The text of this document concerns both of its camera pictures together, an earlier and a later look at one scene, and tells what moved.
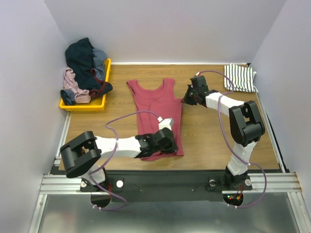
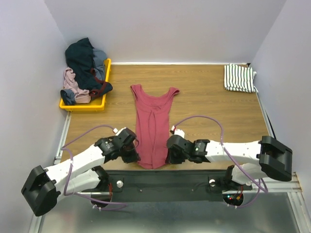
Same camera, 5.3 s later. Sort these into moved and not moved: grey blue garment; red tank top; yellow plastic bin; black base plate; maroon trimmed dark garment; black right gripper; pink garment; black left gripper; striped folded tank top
Moved: black right gripper; black left gripper; red tank top
Not moved: black base plate; grey blue garment; pink garment; yellow plastic bin; striped folded tank top; maroon trimmed dark garment
